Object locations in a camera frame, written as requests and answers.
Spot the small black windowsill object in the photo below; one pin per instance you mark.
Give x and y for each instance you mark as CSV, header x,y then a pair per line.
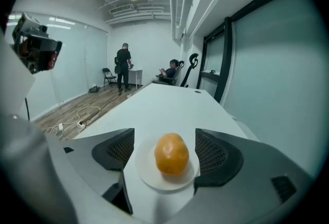
x,y
212,71

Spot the white ceiling air vent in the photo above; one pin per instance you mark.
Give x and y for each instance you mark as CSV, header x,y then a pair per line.
x,y
120,9

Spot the black window frame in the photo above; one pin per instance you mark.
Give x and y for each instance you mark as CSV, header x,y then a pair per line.
x,y
226,45

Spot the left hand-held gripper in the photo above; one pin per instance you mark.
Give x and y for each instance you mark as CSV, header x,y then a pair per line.
x,y
24,27

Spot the black folding chair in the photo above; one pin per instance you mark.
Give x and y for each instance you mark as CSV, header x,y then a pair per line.
x,y
109,77

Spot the seated person in chair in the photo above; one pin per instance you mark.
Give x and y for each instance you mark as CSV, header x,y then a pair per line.
x,y
176,77

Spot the white round plate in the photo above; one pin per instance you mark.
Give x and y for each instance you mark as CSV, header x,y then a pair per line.
x,y
146,164

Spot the small white table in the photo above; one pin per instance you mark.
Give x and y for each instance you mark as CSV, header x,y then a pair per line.
x,y
135,71

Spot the orange fruit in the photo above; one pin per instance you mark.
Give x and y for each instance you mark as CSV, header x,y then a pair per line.
x,y
171,153

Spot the dark floor bag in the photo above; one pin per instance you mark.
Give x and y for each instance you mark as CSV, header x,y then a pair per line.
x,y
93,89

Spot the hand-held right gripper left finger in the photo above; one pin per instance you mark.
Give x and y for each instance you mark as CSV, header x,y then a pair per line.
x,y
90,161

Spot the frosted glass partition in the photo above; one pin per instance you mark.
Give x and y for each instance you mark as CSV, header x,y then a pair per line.
x,y
72,63

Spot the black office chair with headrest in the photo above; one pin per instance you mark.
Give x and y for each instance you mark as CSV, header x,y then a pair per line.
x,y
189,71

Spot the white power strip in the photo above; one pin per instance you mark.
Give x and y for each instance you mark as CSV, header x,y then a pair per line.
x,y
60,126

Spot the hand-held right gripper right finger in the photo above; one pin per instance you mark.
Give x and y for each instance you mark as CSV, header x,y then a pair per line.
x,y
246,166

